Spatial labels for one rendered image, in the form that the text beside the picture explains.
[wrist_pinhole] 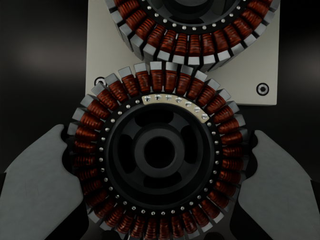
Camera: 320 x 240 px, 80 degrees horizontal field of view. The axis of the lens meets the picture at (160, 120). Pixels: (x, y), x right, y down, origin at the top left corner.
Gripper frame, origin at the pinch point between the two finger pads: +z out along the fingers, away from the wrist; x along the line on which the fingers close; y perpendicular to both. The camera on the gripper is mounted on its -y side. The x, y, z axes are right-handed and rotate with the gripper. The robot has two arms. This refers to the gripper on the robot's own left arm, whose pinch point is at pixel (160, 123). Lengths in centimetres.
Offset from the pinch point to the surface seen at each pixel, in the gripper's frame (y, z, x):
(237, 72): -2.8, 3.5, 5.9
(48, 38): -4.6, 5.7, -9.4
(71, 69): -2.3, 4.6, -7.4
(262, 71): -3.0, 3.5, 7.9
